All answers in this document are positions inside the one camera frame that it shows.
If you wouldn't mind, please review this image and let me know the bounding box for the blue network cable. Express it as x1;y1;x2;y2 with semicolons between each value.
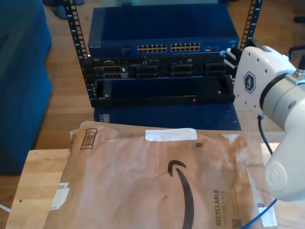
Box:
220;50;278;229

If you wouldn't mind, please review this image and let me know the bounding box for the black rack frame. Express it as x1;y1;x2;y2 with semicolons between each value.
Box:
64;0;264;108

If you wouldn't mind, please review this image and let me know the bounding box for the black open rack tray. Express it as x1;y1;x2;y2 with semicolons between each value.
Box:
91;75;235;108

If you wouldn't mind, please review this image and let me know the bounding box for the black rack server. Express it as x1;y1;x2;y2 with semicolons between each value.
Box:
91;55;239;79

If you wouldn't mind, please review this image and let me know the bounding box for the brown paper mailer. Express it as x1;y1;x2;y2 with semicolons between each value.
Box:
46;120;278;229

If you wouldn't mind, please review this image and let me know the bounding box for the dark slipper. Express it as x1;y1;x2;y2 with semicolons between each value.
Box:
51;5;69;20

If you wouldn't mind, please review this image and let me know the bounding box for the blue network switch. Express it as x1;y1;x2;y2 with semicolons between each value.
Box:
87;3;240;57

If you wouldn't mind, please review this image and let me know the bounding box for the blue sofa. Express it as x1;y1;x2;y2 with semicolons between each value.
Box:
0;0;53;176

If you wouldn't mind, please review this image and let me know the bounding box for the glossy blue base panel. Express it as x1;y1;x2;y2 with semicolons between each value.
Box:
93;104;242;131

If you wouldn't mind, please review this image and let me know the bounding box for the black office chair base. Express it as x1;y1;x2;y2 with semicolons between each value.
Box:
287;15;305;60

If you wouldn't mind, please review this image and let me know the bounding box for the black cable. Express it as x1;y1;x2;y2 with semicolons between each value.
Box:
256;114;274;155

